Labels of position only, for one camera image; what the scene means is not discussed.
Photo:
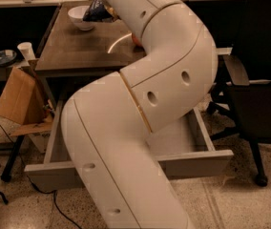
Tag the blue chip bag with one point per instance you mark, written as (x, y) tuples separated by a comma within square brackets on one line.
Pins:
[(100, 11)]

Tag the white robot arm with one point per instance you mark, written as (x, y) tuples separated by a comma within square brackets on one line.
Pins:
[(105, 124)]

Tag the grey open drawer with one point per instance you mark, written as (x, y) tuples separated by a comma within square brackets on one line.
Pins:
[(183, 149)]

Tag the grey cabinet counter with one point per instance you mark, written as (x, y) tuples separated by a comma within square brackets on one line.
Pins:
[(78, 48)]

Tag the red apple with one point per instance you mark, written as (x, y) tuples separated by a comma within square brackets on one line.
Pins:
[(136, 41)]

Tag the white bowl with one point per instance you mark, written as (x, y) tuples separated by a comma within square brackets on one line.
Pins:
[(76, 15)]

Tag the brown cardboard box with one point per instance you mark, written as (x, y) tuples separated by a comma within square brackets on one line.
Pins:
[(21, 102)]

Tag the black office chair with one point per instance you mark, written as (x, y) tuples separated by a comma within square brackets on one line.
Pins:
[(243, 86)]

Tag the white paper cup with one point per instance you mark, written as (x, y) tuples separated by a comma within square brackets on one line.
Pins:
[(26, 50)]

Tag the dark blue plate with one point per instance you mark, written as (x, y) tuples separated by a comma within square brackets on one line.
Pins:
[(7, 57)]

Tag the black table leg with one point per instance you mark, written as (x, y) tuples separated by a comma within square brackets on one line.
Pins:
[(6, 176)]

